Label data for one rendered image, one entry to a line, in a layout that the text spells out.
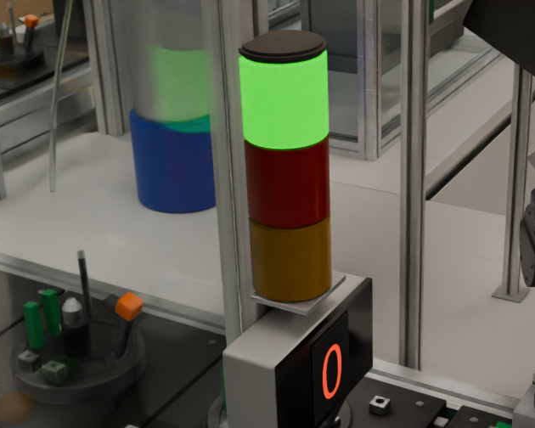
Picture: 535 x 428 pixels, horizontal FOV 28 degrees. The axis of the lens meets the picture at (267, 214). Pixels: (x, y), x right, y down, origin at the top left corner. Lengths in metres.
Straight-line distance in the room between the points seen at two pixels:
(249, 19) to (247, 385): 0.22
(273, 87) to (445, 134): 1.41
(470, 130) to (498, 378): 0.80
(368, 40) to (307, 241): 1.19
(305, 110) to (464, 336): 0.81
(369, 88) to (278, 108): 1.23
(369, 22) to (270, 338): 1.18
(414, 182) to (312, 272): 0.42
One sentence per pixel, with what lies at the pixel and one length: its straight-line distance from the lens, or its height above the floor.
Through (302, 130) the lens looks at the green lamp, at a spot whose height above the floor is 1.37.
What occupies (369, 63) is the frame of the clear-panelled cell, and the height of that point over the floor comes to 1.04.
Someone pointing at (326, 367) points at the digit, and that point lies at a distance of 0.68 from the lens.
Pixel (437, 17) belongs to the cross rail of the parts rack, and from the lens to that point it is 1.04.
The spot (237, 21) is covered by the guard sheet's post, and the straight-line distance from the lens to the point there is 0.60.
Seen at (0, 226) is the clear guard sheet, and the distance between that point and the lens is 0.49.
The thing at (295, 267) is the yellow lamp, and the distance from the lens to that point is 0.63.
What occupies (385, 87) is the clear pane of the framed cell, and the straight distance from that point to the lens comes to 1.89.
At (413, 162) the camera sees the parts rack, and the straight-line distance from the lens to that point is 1.04.
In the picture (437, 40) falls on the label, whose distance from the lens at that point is 1.08.
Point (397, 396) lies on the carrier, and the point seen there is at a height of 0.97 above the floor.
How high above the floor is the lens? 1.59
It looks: 26 degrees down
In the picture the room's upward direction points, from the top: 3 degrees counter-clockwise
